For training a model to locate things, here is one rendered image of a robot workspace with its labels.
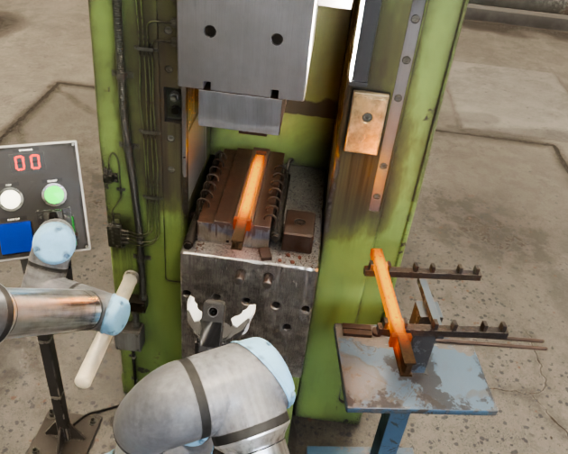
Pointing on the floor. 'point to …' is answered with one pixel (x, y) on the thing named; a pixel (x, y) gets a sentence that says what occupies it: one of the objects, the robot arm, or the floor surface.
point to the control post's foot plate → (53, 444)
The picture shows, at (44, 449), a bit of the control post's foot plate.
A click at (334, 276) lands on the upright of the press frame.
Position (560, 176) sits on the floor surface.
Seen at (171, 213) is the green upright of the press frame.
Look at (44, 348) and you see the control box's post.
